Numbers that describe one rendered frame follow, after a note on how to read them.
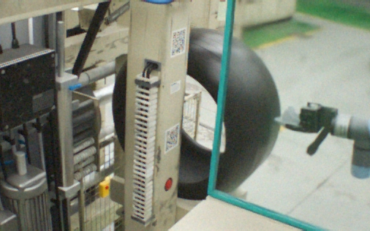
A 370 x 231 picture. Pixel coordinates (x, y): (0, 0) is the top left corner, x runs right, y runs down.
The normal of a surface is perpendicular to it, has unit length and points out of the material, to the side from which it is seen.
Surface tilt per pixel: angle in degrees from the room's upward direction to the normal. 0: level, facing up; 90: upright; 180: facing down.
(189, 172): 6
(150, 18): 90
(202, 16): 90
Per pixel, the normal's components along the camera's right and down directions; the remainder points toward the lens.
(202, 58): -0.11, -0.37
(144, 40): -0.52, 0.30
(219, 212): 0.07, -0.92
